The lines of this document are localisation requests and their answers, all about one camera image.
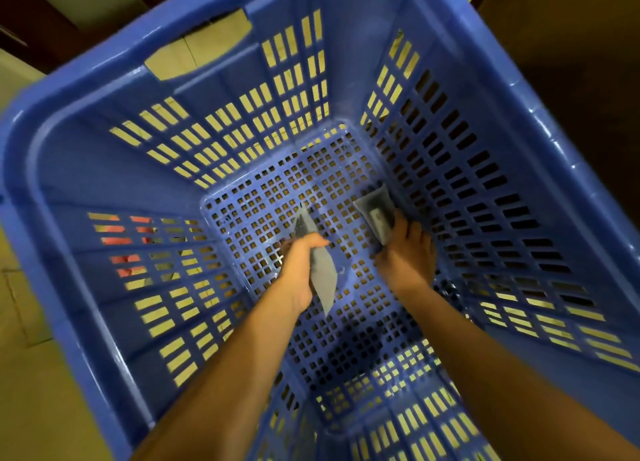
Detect person's left hand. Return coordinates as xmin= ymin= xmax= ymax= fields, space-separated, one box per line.
xmin=275 ymin=233 xmax=331 ymax=314

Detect person's right hand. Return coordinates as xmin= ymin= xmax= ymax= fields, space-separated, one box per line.
xmin=374 ymin=209 xmax=438 ymax=298

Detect person's right forearm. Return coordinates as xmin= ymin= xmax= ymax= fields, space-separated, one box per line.
xmin=397 ymin=285 xmax=640 ymax=461

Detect grey pouch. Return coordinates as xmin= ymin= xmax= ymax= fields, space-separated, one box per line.
xmin=292 ymin=204 xmax=339 ymax=317

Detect dark wooden furniture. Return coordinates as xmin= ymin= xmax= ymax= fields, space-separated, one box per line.
xmin=0 ymin=0 xmax=211 ymax=74

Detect person's left forearm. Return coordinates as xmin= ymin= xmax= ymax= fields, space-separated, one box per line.
xmin=131 ymin=281 xmax=301 ymax=461

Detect clear plastic packet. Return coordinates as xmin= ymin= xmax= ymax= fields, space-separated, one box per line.
xmin=353 ymin=184 xmax=397 ymax=247

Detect blue plastic laundry basket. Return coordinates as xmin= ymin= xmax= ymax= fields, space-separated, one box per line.
xmin=0 ymin=0 xmax=640 ymax=461

